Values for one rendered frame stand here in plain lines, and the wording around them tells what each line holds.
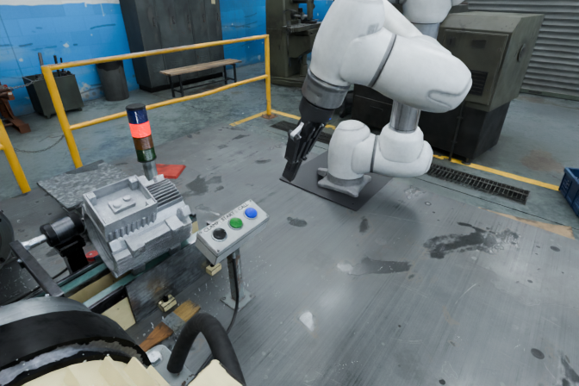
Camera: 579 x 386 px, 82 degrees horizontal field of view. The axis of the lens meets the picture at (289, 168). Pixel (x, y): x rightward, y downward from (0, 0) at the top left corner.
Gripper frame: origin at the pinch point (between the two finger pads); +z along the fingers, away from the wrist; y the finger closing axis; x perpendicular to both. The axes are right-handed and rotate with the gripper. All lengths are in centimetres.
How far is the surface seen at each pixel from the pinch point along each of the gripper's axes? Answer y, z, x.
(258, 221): 11.5, 9.9, 2.7
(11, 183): 8, 223, -246
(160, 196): 22.2, 15.3, -20.2
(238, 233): 17.9, 9.9, 2.1
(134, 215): 31.2, 12.6, -16.8
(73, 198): 28, 49, -58
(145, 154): 8, 30, -48
